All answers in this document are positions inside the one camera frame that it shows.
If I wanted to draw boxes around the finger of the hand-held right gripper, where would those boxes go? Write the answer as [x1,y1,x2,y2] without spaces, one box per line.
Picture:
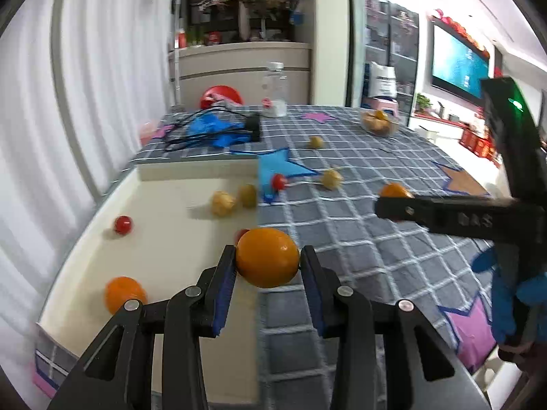
[375,195,431,228]

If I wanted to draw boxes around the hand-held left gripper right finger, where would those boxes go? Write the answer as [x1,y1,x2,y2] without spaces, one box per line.
[299,245,492,410]

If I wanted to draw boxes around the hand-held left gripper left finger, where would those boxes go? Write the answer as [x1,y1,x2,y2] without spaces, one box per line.
[47,245,238,410]

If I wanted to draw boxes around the orange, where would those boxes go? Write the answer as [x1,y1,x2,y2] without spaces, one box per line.
[105,277,148,316]
[236,228,301,289]
[379,182,414,199]

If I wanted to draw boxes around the white foam tray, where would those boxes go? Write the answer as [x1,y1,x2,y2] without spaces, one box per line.
[36,156,261,406]

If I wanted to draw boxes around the wrinkled yellow citrus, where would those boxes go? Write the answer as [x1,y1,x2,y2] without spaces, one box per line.
[211,191,237,217]

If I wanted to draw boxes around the round yellow citrus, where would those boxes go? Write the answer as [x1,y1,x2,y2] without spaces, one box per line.
[238,183,258,208]

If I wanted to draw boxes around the person's right hand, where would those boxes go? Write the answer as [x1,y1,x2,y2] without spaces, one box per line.
[472,247,547,346]

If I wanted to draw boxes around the red gift boxes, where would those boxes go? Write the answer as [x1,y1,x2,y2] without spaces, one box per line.
[461,126,503,167]

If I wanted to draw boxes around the grey checked tablecloth with stars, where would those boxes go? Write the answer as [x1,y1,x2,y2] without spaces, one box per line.
[32,105,509,410]

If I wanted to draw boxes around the small yellow citrus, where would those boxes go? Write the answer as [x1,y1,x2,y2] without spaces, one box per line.
[321,169,343,190]

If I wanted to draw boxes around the clear bowl of citrus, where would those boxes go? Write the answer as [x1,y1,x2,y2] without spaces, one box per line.
[360,109,401,137]

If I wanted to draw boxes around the pink stool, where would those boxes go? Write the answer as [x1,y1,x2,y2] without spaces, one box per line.
[365,96,400,118]

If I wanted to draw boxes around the white paper bag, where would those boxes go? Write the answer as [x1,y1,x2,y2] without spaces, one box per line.
[368,61,398,99]

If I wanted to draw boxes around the blue disposable gloves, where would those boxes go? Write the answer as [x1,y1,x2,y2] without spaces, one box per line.
[188,113,253,148]

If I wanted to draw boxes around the black power adapter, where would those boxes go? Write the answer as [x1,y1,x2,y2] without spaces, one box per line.
[243,114,262,142]

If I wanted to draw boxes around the glass display cabinet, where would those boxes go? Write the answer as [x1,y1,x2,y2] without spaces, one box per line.
[363,0,417,109]

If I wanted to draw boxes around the clear plastic water bottle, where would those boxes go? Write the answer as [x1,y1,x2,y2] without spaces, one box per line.
[262,62,288,118]

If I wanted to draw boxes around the red ball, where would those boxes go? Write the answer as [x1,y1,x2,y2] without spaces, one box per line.
[200,85,244,109]

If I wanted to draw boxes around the cream cabinet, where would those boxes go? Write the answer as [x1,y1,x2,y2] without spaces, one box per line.
[169,43,312,109]

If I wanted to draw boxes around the wall television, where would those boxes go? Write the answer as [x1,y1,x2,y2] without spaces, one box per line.
[431,23,490,105]

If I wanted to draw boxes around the red wall decoration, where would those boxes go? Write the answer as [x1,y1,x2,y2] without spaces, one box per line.
[429,9,490,58]

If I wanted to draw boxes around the black cable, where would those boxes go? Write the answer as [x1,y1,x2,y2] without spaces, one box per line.
[164,105,257,152]

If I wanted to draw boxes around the cluttered wall shelf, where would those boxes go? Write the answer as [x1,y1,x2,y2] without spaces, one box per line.
[172,0,315,50]

